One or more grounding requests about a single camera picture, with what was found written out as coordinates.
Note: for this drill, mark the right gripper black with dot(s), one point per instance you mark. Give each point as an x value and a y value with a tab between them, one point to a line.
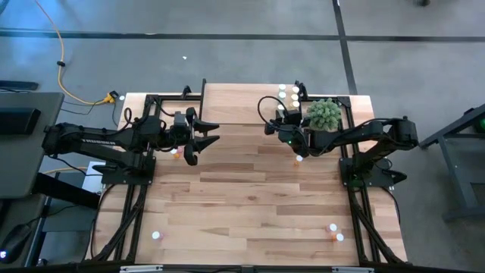
293	136

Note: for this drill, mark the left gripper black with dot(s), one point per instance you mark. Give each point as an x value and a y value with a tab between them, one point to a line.
185	140

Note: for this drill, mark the teal medicine bottle white cap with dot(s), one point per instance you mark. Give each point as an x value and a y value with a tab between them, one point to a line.
282	95
280	107
282	86

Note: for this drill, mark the yellow medicine bottle white cap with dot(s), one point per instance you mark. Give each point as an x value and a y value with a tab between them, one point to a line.
295	97
295	104

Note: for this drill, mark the clear cup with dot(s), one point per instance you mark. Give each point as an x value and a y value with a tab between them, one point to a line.
295	89

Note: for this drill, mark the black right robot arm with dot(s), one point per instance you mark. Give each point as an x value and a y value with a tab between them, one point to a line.
360	131

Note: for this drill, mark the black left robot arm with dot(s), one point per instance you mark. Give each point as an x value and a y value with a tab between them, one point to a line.
94	139

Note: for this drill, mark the wooden shelf black metal legs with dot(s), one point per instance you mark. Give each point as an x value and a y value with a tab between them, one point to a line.
242	102

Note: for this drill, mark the green artificial potted plant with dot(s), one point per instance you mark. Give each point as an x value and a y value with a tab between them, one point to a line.
324	115

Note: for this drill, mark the white paper sheet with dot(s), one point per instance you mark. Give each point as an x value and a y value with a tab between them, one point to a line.
91	185

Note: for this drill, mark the black desk support beam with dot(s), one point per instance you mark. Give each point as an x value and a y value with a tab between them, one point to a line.
64	190

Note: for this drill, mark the grey metal cart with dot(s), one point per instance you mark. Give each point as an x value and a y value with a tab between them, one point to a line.
456	178

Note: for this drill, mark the grey desk top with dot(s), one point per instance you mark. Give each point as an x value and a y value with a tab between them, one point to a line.
22	167

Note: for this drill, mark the black rectangular device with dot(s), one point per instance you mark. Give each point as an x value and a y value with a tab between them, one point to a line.
19	121

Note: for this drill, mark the black flat bar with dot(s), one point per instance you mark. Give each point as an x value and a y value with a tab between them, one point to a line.
19	85

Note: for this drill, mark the dark grey side desk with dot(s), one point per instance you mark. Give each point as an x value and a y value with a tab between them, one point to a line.
22	212

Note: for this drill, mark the black computer mouse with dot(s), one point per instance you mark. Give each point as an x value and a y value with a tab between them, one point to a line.
15	242

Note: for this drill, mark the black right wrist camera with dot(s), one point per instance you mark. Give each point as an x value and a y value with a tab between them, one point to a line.
292	117

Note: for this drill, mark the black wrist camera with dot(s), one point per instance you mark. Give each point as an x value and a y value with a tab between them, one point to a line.
292	117
180	121

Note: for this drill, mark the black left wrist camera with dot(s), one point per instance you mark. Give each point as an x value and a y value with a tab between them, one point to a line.
180	121

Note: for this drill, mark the black frame clamp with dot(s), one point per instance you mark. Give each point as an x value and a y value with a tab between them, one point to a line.
304	91
186	91

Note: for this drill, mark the silver metal bracket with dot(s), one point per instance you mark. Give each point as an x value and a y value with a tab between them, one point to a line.
140	268
352	270

